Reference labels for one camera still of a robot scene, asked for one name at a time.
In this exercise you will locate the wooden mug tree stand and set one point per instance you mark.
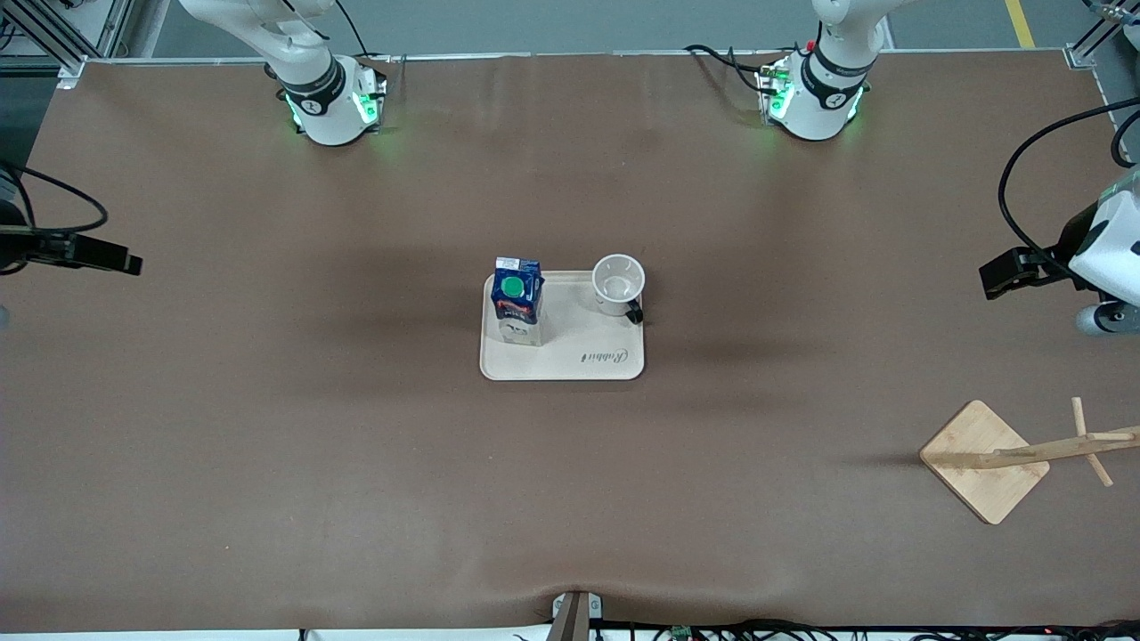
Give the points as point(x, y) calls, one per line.
point(980, 458)

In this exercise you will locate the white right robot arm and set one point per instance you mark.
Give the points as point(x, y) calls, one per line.
point(321, 107)

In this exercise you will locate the white smiley mug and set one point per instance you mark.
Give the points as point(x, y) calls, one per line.
point(619, 285)

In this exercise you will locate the beige rectangular tray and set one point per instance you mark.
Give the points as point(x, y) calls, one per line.
point(588, 356)

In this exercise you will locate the blue milk carton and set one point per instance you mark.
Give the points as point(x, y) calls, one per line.
point(518, 307)

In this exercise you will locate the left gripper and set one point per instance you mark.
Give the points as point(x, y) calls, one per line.
point(1064, 248)

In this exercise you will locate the small green circuit board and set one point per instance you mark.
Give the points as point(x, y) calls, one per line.
point(681, 633)

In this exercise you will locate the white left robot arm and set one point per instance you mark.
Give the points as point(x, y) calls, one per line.
point(824, 98)

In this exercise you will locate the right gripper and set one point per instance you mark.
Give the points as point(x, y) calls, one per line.
point(20, 250)

